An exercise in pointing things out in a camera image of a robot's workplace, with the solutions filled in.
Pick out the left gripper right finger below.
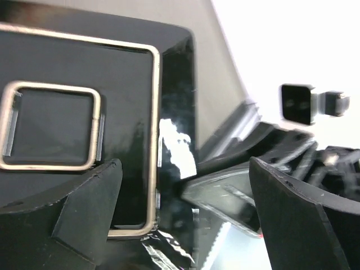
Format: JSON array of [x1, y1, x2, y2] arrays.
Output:
[[249, 157, 359, 269]]

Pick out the black square plate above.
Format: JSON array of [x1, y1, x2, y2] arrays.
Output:
[[1, 1, 197, 240]]

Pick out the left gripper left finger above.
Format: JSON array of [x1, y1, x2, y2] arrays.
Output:
[[1, 159, 123, 269]]

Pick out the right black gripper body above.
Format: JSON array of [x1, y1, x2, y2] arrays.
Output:
[[253, 122, 359, 201]]

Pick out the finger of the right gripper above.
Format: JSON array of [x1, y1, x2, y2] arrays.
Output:
[[179, 146, 262, 239]]

